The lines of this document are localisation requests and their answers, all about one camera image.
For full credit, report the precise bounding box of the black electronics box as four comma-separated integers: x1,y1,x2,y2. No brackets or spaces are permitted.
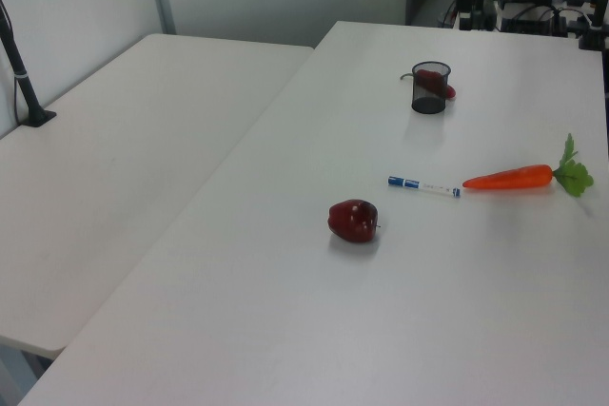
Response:
499,15,570,37

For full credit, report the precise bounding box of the white side table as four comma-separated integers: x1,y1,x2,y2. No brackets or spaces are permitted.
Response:
0,33,315,359

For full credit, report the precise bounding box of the dark red toy apple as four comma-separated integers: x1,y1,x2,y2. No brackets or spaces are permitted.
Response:
326,199,382,244

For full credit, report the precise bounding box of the orange toy carrot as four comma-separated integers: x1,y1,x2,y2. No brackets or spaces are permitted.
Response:
462,133,595,199

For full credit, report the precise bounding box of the blue and white marker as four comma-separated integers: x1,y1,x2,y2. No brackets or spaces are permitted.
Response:
386,175,462,200

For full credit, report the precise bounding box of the black mesh pen cup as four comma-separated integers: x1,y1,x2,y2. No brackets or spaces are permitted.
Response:
410,60,452,115

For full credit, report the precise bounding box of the red chili pepper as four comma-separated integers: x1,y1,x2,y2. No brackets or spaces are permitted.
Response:
399,68,459,101

